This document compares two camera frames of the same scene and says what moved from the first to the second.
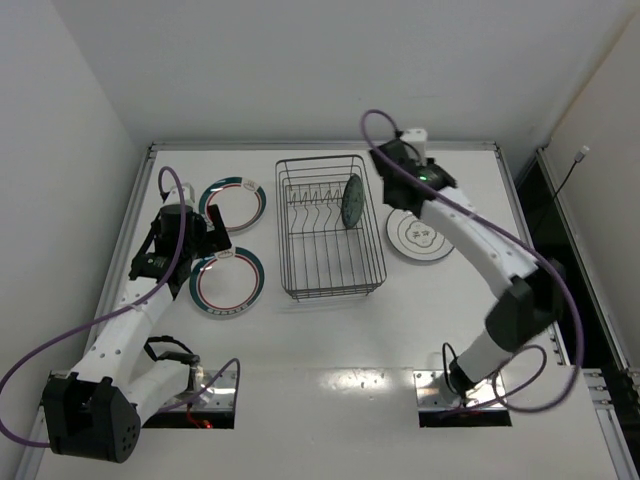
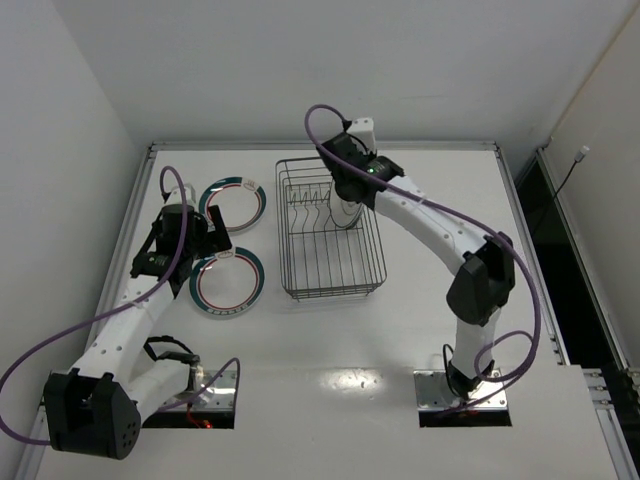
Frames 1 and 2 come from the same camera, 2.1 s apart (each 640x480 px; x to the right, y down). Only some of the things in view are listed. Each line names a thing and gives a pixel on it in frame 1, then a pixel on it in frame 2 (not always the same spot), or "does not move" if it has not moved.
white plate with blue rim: x=414 y=237 → x=344 y=212
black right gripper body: x=396 y=191 → x=347 y=186
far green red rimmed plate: x=241 y=202 does not move
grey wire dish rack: x=321 y=258 does not move
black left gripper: x=213 y=235 does not move
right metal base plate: x=433 y=392 does not move
